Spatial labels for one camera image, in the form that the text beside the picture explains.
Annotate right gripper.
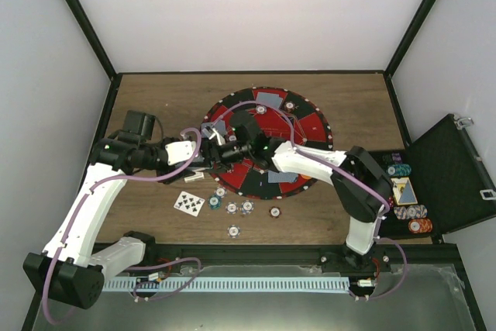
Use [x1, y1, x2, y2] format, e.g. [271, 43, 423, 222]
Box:
[189, 140, 253, 174]

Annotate dealt blue backed card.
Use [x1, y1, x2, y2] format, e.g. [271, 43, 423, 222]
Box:
[201, 120, 228, 136]

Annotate face up clubs card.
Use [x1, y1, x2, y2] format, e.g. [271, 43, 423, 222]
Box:
[173, 191, 205, 217]

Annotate green poker chip stack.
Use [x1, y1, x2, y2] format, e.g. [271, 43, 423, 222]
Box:
[208, 195, 222, 210]

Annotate brown poker chip stack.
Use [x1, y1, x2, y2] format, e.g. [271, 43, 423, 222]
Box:
[270, 207, 281, 219]

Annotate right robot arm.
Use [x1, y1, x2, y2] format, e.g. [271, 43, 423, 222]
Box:
[200, 111, 393, 271]

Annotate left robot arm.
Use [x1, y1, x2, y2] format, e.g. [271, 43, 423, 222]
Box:
[22, 111, 202, 315]

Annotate round red black poker mat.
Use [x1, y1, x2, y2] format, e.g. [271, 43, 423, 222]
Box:
[203, 87, 333, 200]

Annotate dark chips in case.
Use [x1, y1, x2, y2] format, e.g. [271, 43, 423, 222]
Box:
[382, 153, 403, 164]

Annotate green chip row in case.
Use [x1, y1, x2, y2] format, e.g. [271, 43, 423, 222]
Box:
[387, 164, 412, 178]

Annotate card deck in case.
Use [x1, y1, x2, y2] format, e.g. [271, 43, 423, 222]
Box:
[391, 177, 418, 206]

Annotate purple orange chip row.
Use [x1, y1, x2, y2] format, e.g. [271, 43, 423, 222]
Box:
[393, 205, 428, 220]

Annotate orange chip row in case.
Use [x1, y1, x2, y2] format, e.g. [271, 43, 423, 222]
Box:
[408, 218, 433, 234]

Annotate black poker case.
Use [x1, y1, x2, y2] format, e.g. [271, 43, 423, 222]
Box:
[368, 114, 495, 239]

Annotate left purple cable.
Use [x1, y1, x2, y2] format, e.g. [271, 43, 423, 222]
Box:
[41, 127, 202, 325]

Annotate purple cable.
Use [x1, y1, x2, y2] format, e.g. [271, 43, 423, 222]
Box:
[208, 100, 408, 303]
[41, 127, 202, 325]

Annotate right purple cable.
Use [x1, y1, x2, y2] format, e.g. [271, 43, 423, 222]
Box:
[208, 100, 408, 303]

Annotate light blue slotted cable duct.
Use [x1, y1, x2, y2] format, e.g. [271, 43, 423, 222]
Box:
[102, 277, 350, 294]

